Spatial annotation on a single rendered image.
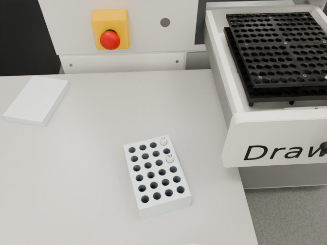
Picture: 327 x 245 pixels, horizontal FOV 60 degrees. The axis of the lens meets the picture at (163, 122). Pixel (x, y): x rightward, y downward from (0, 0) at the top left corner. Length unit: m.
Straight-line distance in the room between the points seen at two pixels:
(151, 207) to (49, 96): 0.35
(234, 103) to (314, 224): 1.05
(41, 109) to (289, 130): 0.47
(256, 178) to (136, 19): 0.85
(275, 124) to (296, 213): 1.05
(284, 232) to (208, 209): 0.91
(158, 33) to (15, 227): 0.47
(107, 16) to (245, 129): 0.36
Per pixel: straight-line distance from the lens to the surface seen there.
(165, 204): 0.45
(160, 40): 0.68
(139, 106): 0.61
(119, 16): 0.61
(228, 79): 0.48
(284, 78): 0.50
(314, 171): 1.32
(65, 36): 0.69
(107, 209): 0.49
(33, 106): 0.65
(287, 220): 1.40
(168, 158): 0.47
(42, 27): 1.72
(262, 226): 1.35
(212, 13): 0.68
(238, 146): 0.42
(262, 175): 1.24
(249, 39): 0.58
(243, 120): 0.38
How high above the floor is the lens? 1.20
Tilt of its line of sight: 49 degrees down
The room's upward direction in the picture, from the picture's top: straight up
